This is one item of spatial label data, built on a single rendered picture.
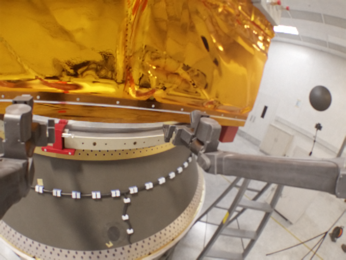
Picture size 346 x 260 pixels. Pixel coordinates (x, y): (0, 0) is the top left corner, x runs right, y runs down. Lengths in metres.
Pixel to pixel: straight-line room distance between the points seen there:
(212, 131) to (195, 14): 0.49
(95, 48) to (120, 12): 0.15
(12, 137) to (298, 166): 0.51
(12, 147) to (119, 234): 0.58
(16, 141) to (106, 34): 0.41
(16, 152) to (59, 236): 0.51
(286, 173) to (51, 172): 0.72
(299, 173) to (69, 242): 0.81
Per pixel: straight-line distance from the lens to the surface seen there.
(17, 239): 0.95
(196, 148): 0.50
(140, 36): 0.59
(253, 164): 0.36
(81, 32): 0.56
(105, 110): 0.63
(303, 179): 0.32
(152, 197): 0.78
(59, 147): 0.58
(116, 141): 0.58
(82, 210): 0.70
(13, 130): 0.33
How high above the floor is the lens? 1.97
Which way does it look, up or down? 20 degrees down
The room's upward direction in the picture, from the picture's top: 16 degrees clockwise
